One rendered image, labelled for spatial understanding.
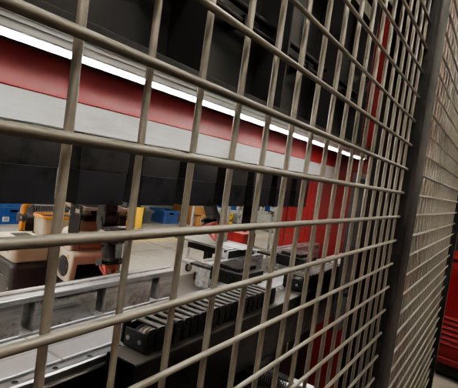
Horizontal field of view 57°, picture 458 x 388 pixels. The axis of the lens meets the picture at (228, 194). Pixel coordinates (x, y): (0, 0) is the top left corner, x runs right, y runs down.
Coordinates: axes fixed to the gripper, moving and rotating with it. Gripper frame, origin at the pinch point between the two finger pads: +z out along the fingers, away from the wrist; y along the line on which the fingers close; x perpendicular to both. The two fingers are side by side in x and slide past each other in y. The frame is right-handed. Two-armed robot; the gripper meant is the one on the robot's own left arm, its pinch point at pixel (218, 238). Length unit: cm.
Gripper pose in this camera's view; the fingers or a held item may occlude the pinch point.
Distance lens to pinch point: 177.0
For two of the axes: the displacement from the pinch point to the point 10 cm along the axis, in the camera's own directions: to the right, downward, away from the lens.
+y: 5.5, 0.3, 8.3
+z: 2.6, 9.4, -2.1
